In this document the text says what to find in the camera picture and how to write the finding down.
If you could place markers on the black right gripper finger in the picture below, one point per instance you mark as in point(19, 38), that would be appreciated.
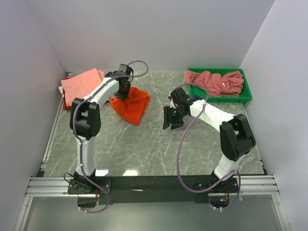
point(177, 125)
point(166, 123)

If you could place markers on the dusty rose t-shirt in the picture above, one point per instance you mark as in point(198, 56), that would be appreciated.
point(229, 84)

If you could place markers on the folded pink t-shirt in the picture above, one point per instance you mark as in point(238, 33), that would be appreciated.
point(87, 82)

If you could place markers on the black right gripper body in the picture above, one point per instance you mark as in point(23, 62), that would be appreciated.
point(176, 116)

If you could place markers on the green plastic tray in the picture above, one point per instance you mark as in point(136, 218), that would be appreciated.
point(203, 92)

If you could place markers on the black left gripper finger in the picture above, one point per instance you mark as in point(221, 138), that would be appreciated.
point(118, 95)
point(125, 96)

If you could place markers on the black base crossbar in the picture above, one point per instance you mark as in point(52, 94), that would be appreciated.
point(147, 189)

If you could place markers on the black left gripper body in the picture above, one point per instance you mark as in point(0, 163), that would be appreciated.
point(125, 90)

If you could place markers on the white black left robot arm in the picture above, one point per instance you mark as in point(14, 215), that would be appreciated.
point(85, 120)

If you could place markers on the folded white t-shirt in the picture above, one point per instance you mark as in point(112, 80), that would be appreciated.
point(64, 87)

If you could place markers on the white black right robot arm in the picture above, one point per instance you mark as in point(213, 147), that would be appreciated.
point(236, 136)

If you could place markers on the orange t-shirt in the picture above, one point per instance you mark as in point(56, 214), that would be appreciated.
point(134, 107)

